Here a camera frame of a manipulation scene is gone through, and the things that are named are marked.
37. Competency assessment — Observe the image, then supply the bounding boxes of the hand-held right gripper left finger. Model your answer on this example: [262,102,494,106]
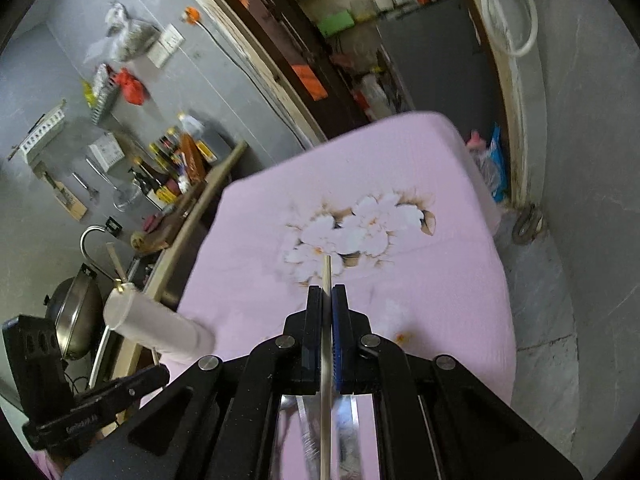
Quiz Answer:
[62,285,326,480]

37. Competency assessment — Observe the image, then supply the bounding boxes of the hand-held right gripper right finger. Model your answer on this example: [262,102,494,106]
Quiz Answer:
[330,284,584,480]

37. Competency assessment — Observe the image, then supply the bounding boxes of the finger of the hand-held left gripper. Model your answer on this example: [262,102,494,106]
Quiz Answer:
[75,363,171,409]

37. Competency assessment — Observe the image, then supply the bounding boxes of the white cup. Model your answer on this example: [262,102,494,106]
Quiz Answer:
[102,281,217,362]

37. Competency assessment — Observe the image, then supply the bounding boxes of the wooden chopstick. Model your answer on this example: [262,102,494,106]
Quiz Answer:
[319,254,332,480]
[105,241,126,287]

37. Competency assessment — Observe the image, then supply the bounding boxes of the metal wok with lid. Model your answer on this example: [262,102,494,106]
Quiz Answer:
[49,264,110,362]

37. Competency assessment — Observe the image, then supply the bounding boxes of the metal faucet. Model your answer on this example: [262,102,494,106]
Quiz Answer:
[79,224,127,282]

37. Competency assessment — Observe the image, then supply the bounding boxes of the wooden cutting board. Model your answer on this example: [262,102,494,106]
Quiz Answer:
[131,195,198,257]

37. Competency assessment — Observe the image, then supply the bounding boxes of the pink floral cloth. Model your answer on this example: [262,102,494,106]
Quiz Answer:
[30,110,517,480]

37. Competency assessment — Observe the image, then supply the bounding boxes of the wooden knife holder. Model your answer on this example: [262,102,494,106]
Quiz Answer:
[33,161,88,223]

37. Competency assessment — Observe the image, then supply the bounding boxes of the kitchen knife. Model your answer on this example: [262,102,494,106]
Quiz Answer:
[41,169,77,207]

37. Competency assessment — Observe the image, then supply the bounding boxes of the hanging metal peeler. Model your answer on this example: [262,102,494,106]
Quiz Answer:
[70,171,101,206]

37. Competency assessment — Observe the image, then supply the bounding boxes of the hanging metal strainer ladle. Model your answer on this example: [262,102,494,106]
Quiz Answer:
[84,156,139,212]

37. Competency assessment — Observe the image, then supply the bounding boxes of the dark pump bottle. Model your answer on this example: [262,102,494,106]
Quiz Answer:
[131,170,168,211]

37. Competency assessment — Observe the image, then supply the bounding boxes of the orange seasoning packet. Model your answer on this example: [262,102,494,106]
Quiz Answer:
[178,132,208,187]

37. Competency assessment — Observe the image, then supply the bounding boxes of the long wooden stick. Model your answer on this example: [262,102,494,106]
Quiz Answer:
[6,114,47,162]

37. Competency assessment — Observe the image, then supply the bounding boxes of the white plastic bag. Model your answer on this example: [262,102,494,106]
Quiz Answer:
[357,74,401,118]

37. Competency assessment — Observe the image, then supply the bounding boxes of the blue plastic bag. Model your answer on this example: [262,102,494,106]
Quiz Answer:
[469,121,507,204]

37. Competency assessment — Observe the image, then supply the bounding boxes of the orange paper sticker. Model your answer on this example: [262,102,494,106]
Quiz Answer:
[290,63,329,102]

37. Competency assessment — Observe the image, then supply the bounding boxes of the red plastic bag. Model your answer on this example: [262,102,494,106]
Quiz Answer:
[113,66,150,107]

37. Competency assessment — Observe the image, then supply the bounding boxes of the red snack packets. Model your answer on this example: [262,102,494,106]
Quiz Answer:
[92,62,115,92]

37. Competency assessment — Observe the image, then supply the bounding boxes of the grey refrigerator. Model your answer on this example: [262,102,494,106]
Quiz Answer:
[376,0,502,134]

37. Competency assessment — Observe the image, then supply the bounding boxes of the green box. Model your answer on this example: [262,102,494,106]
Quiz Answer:
[316,9,357,39]

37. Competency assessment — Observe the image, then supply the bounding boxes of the clear bag of dried goods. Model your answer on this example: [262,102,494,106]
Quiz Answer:
[81,1,162,64]

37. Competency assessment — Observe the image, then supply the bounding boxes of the metal floor ring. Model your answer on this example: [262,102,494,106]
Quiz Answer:
[511,204,547,247]

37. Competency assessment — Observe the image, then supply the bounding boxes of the white wall box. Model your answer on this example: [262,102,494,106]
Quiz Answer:
[87,131,127,171]

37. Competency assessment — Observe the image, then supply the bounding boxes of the white wall rack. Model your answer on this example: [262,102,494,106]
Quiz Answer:
[19,101,69,164]

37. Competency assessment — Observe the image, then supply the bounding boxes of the thin dark cable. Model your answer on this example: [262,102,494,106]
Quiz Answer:
[197,17,315,147]

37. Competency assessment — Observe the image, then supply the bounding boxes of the grey wall shelf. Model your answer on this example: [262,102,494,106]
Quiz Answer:
[89,72,124,127]

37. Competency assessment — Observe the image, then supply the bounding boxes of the wooden door frame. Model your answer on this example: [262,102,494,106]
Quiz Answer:
[165,0,533,208]

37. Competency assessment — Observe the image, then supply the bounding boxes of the white wall switch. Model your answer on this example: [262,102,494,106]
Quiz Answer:
[146,41,172,69]

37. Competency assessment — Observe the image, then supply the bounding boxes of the white wall socket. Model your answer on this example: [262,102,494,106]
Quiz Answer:
[158,23,186,54]

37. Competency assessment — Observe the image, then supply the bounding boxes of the white hose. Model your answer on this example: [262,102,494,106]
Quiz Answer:
[479,0,539,59]

